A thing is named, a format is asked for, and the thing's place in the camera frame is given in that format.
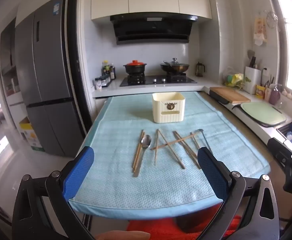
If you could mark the grey spatula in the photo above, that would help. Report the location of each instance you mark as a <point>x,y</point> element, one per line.
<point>250,53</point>

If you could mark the black clay pot red lid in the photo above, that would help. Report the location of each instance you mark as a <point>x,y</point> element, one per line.
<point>134,68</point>

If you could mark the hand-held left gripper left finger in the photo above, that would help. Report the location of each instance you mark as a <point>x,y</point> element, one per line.
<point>79,172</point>

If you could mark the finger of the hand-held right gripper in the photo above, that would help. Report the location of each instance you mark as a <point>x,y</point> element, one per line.
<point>280,150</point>

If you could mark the light blue towel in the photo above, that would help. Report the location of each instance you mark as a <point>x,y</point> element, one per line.
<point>136,192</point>

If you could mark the set of spice jars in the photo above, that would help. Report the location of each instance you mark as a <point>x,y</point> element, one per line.
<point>102,82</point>

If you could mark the yellow green cloth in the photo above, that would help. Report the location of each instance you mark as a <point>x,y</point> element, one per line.
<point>234,79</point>

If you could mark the black gas stove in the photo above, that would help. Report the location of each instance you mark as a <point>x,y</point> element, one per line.
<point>158,80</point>

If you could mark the garlic bulbs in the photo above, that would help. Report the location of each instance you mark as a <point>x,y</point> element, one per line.
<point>288,94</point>

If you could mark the black range hood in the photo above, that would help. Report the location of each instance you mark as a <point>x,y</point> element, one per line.
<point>151,30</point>

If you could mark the glass french press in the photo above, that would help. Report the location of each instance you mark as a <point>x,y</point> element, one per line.
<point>200,70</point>

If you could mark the person's left hand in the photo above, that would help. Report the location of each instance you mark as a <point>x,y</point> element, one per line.
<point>122,235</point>

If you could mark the utensil cup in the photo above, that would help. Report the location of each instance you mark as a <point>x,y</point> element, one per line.
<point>267,91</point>

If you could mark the purple soap bottle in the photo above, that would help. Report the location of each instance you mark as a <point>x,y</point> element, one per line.
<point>274,97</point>

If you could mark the red mat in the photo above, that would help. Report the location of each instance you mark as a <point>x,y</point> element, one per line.
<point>156,230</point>

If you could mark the group of wooden chopsticks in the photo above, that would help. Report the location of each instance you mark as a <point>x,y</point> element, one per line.
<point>173,142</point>

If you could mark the tall shelf cabinet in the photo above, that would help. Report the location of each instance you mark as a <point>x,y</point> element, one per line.
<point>9,55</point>

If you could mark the yellow packet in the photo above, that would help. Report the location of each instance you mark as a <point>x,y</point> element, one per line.
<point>260,91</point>

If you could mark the wooden cutting board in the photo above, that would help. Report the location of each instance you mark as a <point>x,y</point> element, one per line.
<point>229,93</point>

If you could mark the cream ribbed storage box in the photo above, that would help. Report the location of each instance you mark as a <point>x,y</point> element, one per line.
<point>168,107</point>

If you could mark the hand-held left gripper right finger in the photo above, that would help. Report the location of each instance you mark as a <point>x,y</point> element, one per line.
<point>212,175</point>

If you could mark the black wok with lid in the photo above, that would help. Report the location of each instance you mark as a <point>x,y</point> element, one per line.
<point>174,68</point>

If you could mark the pale green cutting board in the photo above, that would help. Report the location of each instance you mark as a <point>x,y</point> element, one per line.
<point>261,112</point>

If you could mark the grey refrigerator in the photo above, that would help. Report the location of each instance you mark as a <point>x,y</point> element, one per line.
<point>48,67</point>

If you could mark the metal spoon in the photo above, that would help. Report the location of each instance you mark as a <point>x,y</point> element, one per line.
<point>146,141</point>
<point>204,137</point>

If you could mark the cardboard box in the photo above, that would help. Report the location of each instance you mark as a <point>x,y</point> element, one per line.
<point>30,136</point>

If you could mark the hanging patterned towel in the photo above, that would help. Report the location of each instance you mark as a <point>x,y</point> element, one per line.
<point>260,31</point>

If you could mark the dark sauce bottle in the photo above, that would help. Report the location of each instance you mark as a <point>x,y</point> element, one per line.
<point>106,70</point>
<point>113,72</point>

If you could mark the white knife holder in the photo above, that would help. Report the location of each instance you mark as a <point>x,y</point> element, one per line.
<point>252,80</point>

